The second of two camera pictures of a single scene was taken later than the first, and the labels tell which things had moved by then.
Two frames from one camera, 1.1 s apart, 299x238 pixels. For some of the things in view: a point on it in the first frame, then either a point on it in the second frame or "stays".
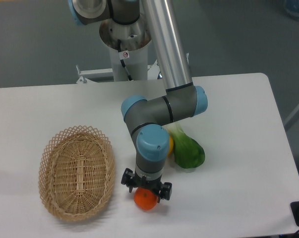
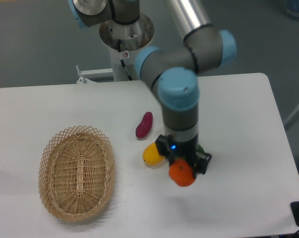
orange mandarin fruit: x=145 y=199 → x=181 y=173
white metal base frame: x=87 y=76 stays
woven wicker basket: x=77 y=172 stays
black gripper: x=161 y=191 → x=172 y=149
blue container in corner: x=297 y=9 stays
